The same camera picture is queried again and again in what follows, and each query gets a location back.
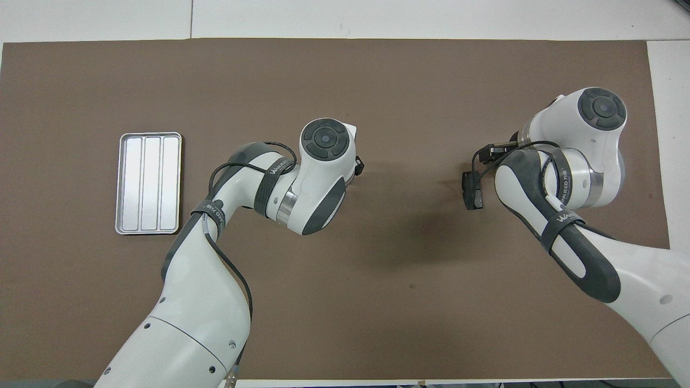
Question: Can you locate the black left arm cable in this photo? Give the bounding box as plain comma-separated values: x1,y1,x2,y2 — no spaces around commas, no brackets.
207,141,298,388

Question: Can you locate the brown table mat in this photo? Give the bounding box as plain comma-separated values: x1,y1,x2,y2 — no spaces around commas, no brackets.
0,39,685,381

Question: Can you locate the short rectangular grey brake pad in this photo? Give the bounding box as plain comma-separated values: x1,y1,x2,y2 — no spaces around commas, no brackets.
462,171,484,211

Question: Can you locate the silver metal tray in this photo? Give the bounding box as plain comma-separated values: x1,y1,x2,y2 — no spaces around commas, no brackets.
115,132,183,235

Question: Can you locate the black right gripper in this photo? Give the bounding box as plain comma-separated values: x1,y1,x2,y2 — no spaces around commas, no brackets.
477,141,519,164

